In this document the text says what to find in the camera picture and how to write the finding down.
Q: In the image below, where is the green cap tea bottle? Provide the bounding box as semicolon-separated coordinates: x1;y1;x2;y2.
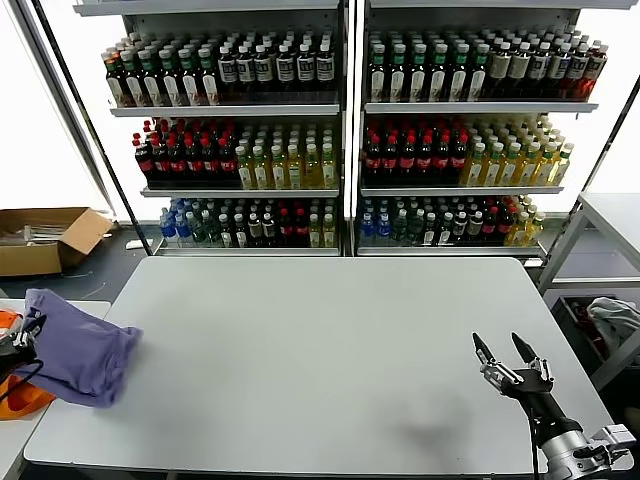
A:
369;42;389;102
410;42;430;102
178;44;201;106
450;42;471;102
430;42;450;102
197;44;220;105
469;42;492;101
138;47;163;107
389;42;409;102
158;46;182;106
119;48;144;107

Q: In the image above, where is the beige label dark bottle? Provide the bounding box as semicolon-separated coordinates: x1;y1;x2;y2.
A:
510;39;533;99
489;39;514;99

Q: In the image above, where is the red patterned item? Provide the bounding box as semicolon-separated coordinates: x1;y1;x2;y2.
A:
574;299;599;342

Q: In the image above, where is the orange fabric bag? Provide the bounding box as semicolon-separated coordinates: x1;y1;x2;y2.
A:
0;372;57;420

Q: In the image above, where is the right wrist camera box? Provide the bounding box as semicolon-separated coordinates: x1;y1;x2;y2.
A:
597;424;637;459

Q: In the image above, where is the brown cardboard box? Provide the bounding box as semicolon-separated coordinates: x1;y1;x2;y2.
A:
0;206;117;277

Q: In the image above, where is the reddish tea bottle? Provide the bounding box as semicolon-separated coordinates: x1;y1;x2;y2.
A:
103;49;124;108
582;42;610;100

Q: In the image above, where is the grey metal shelf rack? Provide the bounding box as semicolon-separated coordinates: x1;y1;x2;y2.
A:
352;0;601;259
72;0;351;257

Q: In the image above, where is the clear plastic packs bundle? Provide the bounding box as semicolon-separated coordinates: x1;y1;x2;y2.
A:
0;223;69;247

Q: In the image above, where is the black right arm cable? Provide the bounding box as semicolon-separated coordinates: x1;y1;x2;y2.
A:
528;414;546;480

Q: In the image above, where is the plain purple t-shirt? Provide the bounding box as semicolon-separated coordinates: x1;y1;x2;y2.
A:
17;288;145;409

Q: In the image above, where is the black storage crate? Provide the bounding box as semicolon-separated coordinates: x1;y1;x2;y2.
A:
552;294;640;362

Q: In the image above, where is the grey white cloth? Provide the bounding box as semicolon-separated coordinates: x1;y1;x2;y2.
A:
587;296;640;351

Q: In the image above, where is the white side table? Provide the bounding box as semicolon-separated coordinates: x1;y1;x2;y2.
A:
0;298;112;480

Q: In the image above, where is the grey frame pole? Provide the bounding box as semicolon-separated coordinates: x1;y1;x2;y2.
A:
7;0;120;220

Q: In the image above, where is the white label dark bottle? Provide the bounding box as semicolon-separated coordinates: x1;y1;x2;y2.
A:
275;42;296;92
296;42;316;92
235;43;256;92
315;42;336;92
253;42;274;92
217;42;237;92

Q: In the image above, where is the grey metal frame table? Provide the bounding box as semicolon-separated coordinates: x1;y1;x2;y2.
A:
537;191;640;391

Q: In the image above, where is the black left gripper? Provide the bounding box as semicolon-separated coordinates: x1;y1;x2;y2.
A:
0;313;47;374

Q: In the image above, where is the grey label dark bottle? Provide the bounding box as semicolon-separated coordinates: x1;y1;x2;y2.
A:
548;40;573;99
529;40;553;99
566;40;592;99

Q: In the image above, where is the black frame pole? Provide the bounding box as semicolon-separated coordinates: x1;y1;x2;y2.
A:
578;77;640;200
29;0;155;254

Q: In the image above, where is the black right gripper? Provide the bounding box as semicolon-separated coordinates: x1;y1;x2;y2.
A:
471;332;579;441

